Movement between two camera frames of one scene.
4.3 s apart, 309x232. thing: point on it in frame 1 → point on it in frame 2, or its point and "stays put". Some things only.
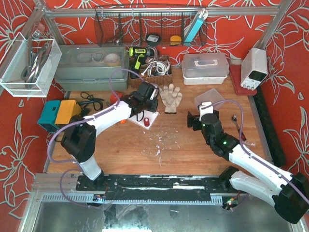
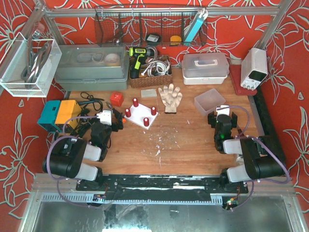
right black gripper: (193, 120) → (212, 118)
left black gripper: (149, 106) → (116, 121)
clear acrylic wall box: (29, 66) stays put
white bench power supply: (254, 68) stays put
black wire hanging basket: (150, 26) stays put
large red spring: (147, 122) stays put
